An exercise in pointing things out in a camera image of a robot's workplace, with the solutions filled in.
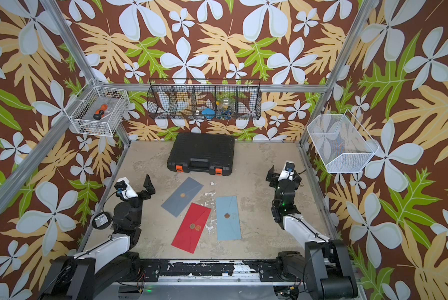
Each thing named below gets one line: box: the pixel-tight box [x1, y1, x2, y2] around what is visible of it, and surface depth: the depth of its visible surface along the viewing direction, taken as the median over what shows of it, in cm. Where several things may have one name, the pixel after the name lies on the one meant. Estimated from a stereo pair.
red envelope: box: [171, 202, 212, 254], surface depth 88 cm
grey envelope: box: [160, 176, 204, 218], surface depth 98 cm
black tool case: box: [166, 132, 236, 176], surface depth 105 cm
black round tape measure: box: [91, 211, 112, 230], surface depth 88 cm
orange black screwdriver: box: [93, 103, 109, 120], surface depth 82 cm
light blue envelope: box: [215, 195, 242, 241], surface depth 90 cm
